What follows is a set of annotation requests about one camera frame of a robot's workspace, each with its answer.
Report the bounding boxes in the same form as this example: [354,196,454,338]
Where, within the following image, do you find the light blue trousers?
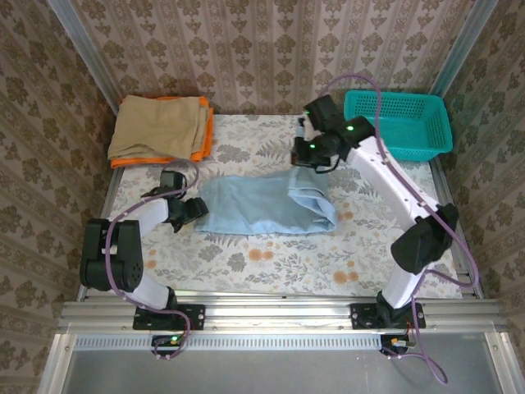
[193,167,340,237]

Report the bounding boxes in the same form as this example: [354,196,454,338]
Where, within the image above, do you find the orange folded trousers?
[110,95,216,170]

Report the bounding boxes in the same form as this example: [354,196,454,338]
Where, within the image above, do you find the beige folded trousers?
[107,94,211,162]

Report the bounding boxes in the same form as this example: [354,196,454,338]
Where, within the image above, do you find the teal plastic basket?
[342,89,454,163]

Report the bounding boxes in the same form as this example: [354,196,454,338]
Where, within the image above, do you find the floral tablecloth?
[88,113,464,299]

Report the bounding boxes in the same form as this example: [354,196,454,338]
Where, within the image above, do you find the circuit board with green light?
[151,334,186,357]

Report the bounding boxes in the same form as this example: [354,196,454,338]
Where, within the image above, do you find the grey metal panel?
[40,332,516,394]

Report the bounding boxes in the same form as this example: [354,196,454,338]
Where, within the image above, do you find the circuit board with yellow connector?
[379,334,415,357]

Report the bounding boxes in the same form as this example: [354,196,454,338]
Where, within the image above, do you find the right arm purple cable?
[322,73,480,385]

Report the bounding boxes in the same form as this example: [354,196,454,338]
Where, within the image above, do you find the aluminium table side rail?
[76,166,124,300]
[432,158,485,299]

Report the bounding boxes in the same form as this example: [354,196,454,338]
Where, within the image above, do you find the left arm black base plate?
[132,304,206,331]

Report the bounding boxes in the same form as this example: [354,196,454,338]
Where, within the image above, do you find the aluminium mounting rail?
[57,298,509,334]

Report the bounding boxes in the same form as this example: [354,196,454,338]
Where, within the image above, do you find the slotted grey cable duct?
[73,334,385,350]

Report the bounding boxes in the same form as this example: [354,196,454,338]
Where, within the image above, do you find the aluminium frame post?
[39,332,77,394]
[486,332,518,394]
[422,0,500,120]
[46,0,121,118]

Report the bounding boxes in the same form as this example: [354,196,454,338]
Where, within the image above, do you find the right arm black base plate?
[349,303,427,331]

